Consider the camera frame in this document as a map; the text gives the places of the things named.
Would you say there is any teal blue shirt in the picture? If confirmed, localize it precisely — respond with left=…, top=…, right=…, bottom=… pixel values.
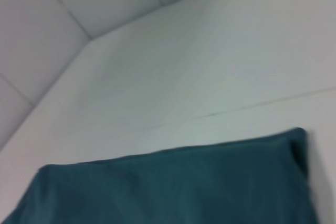
left=0, top=126, right=329, bottom=224

